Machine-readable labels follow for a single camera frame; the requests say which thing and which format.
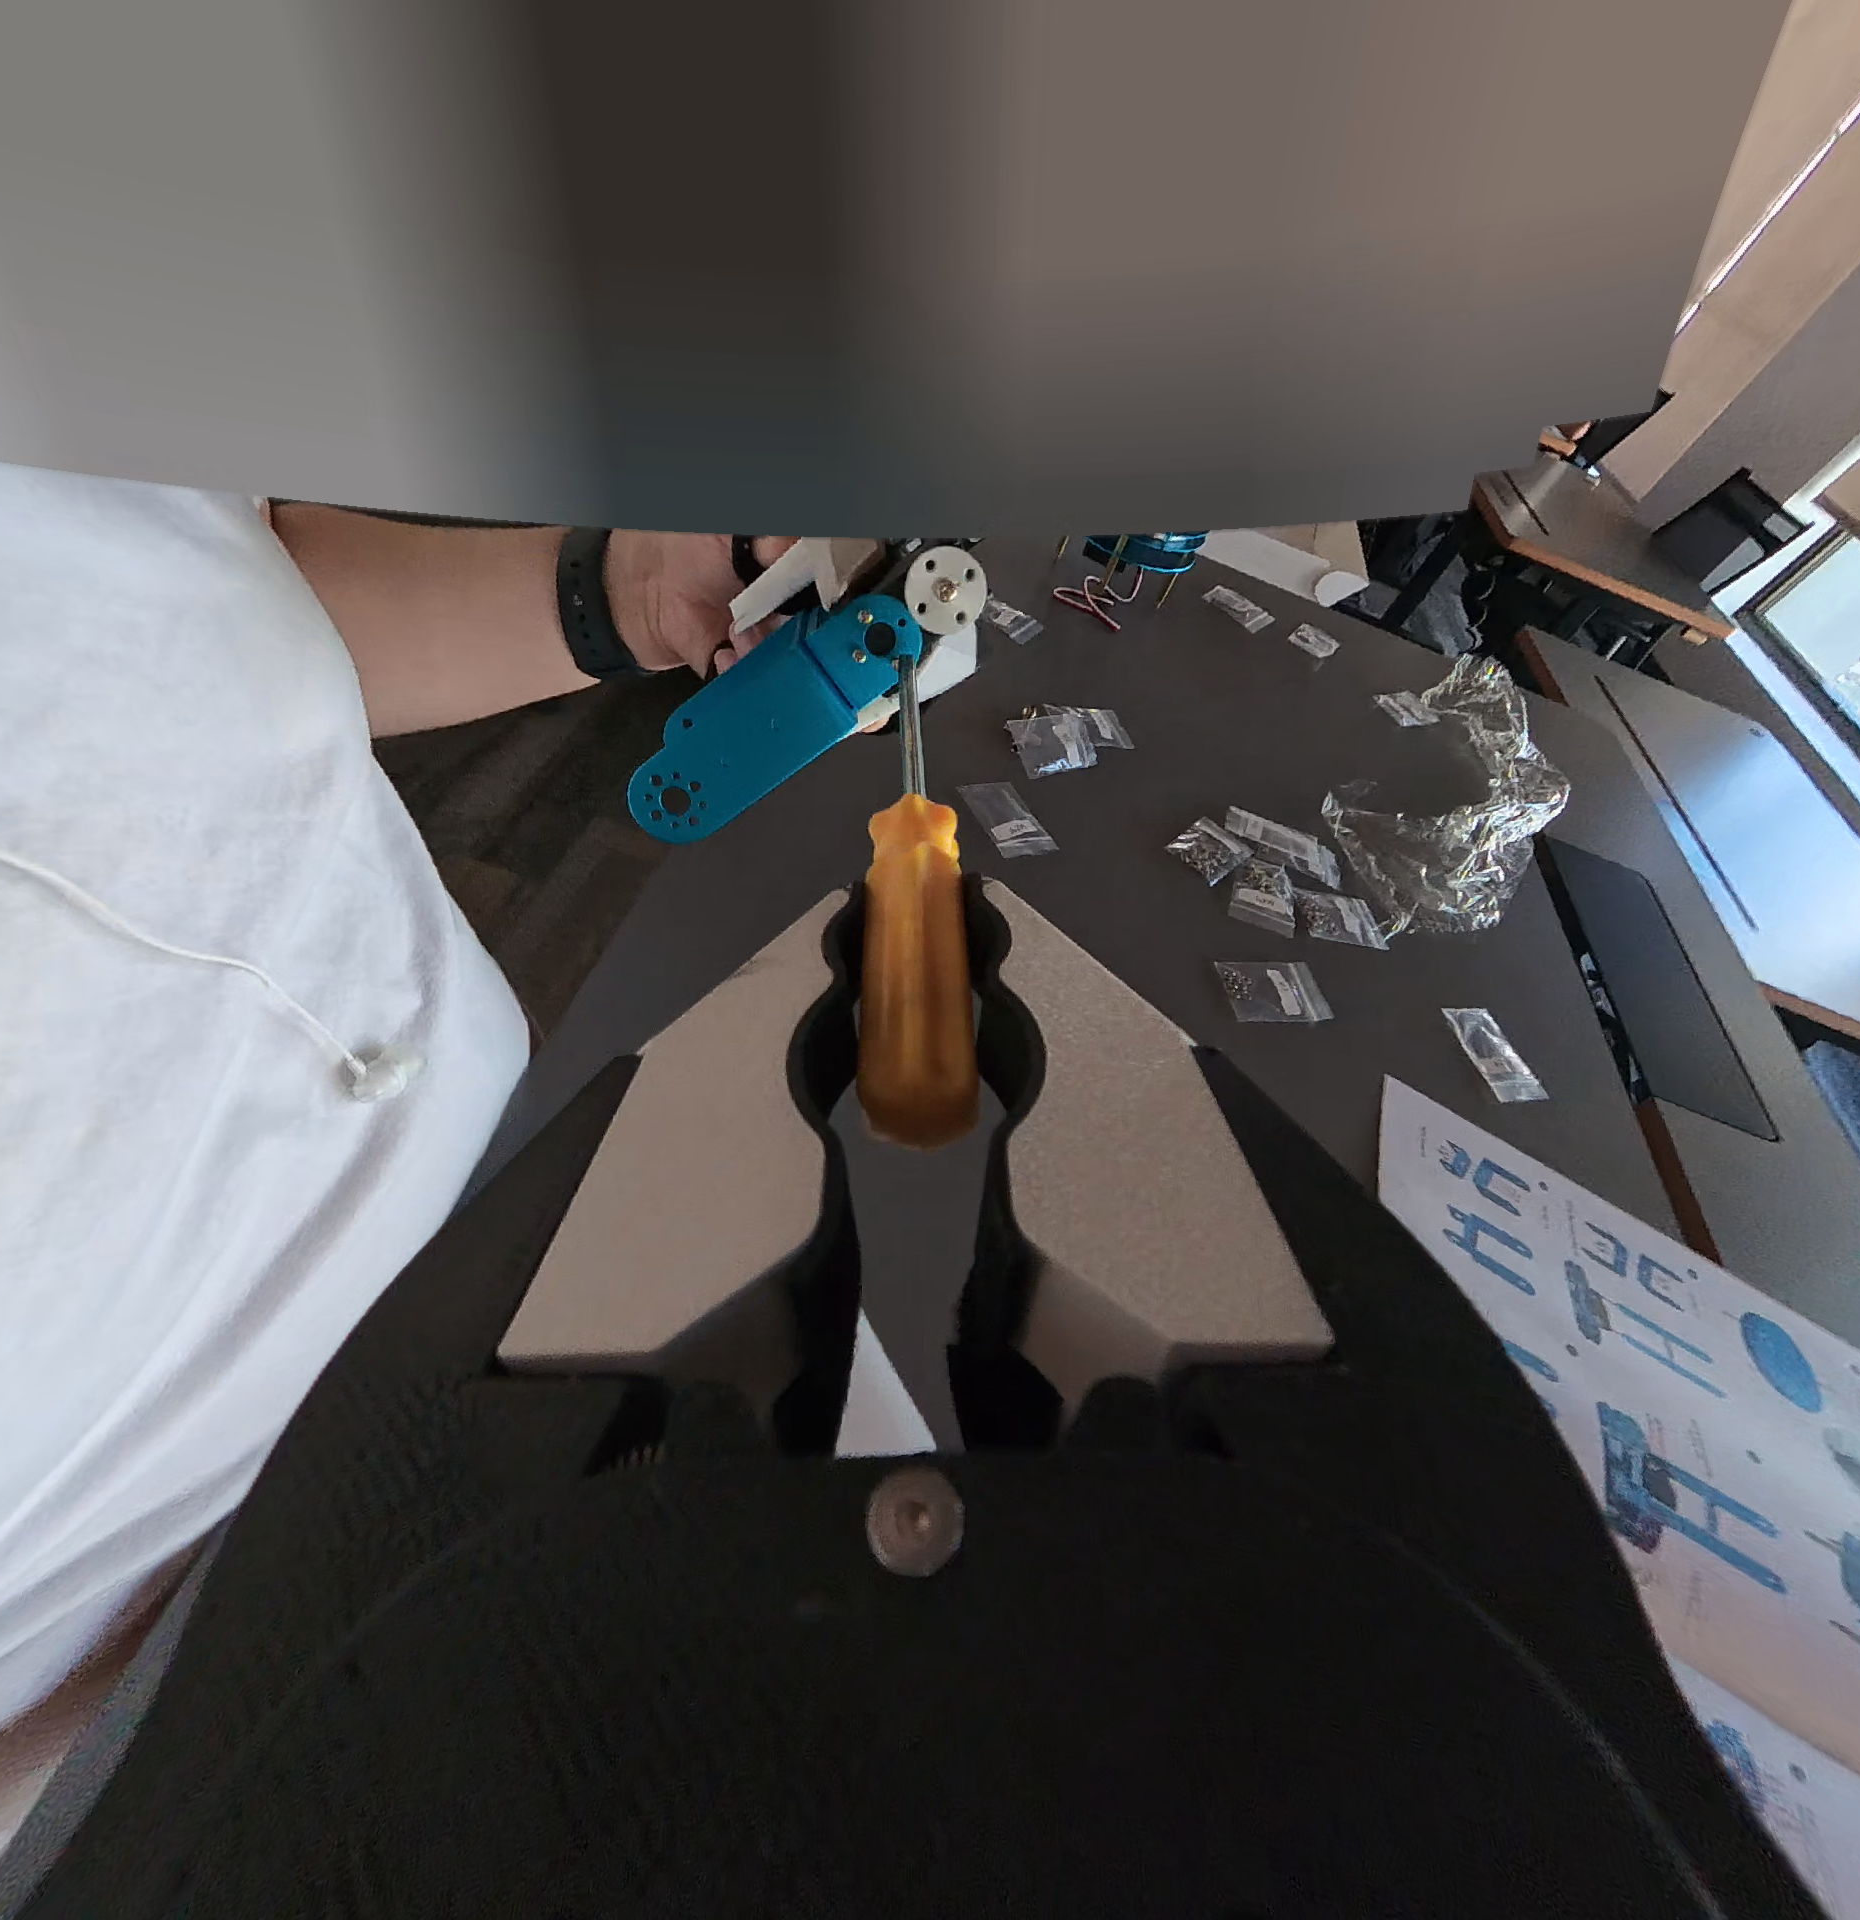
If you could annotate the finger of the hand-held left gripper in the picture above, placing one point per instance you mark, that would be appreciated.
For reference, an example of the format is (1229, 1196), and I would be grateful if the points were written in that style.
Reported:
(952, 668)

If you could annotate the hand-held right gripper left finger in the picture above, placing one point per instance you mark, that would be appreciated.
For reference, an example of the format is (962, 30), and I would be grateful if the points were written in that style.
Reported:
(673, 1202)

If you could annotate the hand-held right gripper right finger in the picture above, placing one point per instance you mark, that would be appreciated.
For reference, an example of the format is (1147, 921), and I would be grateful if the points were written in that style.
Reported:
(1154, 1202)

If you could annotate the silver round servo horn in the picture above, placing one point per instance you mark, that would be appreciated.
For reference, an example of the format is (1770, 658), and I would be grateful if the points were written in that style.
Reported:
(955, 579)

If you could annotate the blue metal servo bracket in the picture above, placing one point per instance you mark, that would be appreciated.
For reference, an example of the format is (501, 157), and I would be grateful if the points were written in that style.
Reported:
(750, 723)

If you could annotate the person's left forearm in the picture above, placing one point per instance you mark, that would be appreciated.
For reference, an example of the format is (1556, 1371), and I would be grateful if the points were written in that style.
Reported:
(451, 615)

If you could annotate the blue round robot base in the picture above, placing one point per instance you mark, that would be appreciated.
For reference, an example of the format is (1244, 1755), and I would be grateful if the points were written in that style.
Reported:
(1154, 551)

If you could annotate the dark grey desk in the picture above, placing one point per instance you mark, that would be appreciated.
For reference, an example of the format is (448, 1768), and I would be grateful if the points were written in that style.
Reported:
(1109, 917)

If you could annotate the black desk mat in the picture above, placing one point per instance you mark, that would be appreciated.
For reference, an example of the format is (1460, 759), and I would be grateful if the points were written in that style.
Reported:
(1663, 989)

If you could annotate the neighbouring grey desk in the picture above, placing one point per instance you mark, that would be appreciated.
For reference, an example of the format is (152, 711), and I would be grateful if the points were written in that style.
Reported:
(1697, 751)

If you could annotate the person's left hand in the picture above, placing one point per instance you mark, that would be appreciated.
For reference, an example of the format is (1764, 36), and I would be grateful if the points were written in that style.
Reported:
(673, 602)

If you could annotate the black wrist band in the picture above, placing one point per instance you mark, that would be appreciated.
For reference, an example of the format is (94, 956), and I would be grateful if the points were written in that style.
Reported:
(592, 615)

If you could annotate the group of small parts bags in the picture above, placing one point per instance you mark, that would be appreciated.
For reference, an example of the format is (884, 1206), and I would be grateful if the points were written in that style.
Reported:
(1273, 993)

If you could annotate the white storage box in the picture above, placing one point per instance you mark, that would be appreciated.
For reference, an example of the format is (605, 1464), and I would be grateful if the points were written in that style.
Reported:
(1338, 564)

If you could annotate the crumpled clear plastic wrap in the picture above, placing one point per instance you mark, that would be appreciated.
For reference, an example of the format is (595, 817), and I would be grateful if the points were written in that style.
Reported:
(1410, 857)

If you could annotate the person in white shirt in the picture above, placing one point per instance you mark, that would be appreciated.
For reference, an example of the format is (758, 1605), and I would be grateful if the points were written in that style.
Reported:
(164, 974)

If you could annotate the assembly instruction booklet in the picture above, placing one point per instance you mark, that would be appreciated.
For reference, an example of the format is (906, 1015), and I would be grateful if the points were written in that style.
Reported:
(1697, 1352)

